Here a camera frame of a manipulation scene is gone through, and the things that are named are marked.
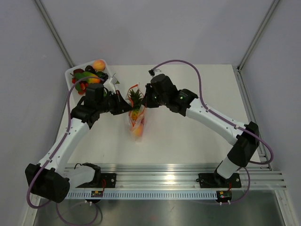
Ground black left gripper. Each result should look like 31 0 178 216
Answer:
97 90 134 115

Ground clear zip bag orange zipper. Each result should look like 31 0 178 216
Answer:
126 83 146 142

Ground orange spiky pineapple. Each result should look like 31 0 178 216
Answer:
129 89 143 121

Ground peach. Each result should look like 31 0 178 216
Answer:
92 59 106 72
132 124 144 137

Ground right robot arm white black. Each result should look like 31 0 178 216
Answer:
142 74 259 187

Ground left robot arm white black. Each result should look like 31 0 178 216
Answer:
25 82 132 207

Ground dark grape bunch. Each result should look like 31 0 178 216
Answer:
96 72 109 80

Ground red strawberries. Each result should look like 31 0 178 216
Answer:
71 69 87 95

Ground white perforated plastic basket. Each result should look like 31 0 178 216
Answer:
65 59 119 96

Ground peach at basket back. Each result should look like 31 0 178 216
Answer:
92 59 106 72

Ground green orange mango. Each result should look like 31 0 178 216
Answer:
82 72 101 84

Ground dark plum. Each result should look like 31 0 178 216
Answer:
85 65 95 73

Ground large green leaf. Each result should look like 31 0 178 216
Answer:
73 73 86 80

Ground left controller board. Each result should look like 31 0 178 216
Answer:
91 191 103 198

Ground controller board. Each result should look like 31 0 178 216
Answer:
216 190 232 203
91 191 103 198

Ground right controller board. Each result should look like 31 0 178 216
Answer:
216 190 232 203

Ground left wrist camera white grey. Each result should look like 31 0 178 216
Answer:
103 76 119 94

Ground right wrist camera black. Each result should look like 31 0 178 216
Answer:
148 69 156 77

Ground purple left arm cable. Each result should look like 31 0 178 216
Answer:
26 76 109 223

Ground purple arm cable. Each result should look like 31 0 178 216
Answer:
151 59 275 205
26 76 109 223

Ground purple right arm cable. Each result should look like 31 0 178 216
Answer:
151 59 275 205

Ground left corner aluminium post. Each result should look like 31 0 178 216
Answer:
33 0 75 67

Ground corner aluminium post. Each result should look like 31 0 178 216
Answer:
33 0 75 67
237 0 282 72

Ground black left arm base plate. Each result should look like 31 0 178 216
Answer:
77 173 117 189

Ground white slotted cable duct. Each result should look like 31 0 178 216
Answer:
66 190 217 200

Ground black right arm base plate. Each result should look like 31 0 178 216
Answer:
196 173 242 188

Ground aluminium rail at table edge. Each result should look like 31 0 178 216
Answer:
98 163 287 190

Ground right corner aluminium post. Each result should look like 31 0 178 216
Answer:
237 0 282 72

